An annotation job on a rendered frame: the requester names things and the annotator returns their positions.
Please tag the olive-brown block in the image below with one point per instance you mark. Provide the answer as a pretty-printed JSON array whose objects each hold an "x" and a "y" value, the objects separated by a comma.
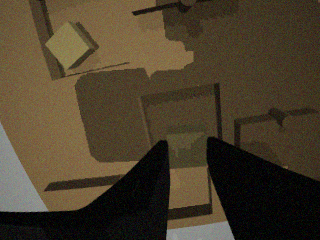
[
  {"x": 187, "y": 145},
  {"x": 69, "y": 45}
]

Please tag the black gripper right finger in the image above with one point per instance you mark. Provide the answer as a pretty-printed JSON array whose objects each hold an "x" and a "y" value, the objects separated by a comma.
[{"x": 263, "y": 201}]

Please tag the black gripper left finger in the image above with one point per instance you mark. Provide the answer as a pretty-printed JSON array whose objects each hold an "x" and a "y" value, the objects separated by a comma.
[{"x": 135, "y": 208}]

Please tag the tan square puzzle board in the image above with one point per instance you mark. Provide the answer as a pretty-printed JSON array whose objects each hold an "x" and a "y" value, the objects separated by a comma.
[{"x": 249, "y": 70}]

